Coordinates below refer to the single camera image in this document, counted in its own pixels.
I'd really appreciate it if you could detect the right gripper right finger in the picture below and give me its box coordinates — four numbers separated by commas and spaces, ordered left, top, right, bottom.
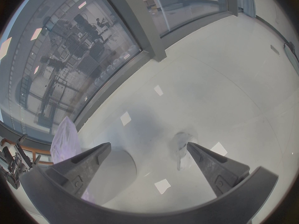
186, 142, 250, 199

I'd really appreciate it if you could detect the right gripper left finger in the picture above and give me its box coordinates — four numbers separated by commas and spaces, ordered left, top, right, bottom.
44, 142, 112, 198

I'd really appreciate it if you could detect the purple plastic bag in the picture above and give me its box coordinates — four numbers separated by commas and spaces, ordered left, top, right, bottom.
50, 116, 97, 204

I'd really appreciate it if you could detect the white trash bin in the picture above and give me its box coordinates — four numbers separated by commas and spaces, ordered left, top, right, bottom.
92, 149, 137, 205

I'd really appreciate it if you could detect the white cushioned wooden chair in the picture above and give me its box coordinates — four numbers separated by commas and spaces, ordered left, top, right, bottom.
21, 144, 55, 166

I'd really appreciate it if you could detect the crumpled clear plastic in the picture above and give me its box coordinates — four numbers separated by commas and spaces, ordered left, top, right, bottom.
171, 132, 199, 171

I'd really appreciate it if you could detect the pale blue curtain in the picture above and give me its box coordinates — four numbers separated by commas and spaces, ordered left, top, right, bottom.
237, 0, 256, 19

